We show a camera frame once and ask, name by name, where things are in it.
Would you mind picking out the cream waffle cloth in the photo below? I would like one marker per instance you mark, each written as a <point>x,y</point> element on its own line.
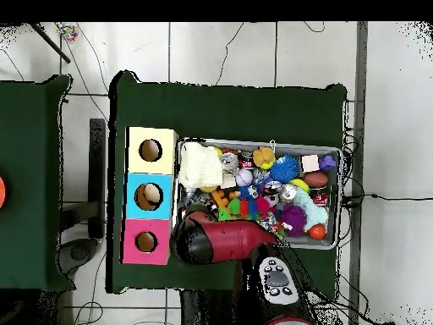
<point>199,166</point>

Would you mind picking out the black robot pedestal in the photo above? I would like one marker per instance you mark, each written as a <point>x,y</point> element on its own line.
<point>209,309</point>

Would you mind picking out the side table with green cloth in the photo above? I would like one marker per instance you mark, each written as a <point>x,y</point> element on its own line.
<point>30,152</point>

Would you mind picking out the purple spiky rubber ball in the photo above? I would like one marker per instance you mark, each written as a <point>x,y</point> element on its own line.
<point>293,219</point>

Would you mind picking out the plain wooden block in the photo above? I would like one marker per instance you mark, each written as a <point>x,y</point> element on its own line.
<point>310,163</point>

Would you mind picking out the crushed clear plastic bottle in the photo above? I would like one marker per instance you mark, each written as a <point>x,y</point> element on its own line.
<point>198,197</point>

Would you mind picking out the brown toy football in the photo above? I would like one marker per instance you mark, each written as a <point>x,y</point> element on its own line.
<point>315,179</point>

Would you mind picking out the orange ball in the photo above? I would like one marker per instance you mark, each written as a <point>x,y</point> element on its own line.
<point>1,192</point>

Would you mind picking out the black upright panel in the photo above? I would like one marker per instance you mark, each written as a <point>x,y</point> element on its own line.
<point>97,169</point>

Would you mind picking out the white baseball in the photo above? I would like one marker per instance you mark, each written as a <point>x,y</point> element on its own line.
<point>244,177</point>

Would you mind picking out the black rod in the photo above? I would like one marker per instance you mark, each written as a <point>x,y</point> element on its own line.
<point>50,43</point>

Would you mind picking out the orange plush toy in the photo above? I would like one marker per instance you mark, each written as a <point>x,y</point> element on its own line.
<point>263,157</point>

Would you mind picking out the blue spiky ball with eyes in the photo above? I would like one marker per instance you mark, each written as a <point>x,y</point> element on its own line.
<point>285,168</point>

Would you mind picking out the mint knitted cloth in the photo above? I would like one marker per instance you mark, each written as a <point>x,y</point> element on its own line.
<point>313,210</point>

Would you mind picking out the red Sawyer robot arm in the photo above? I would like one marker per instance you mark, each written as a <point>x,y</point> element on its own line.
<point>230,240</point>

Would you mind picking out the bag of colourful beads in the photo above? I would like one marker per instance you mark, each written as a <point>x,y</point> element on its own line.
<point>69,34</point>

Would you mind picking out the opened silver drink can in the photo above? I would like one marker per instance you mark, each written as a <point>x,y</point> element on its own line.
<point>230,161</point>

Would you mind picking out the wooden box with three holes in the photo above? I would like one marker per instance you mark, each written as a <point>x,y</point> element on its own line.
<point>162,210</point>

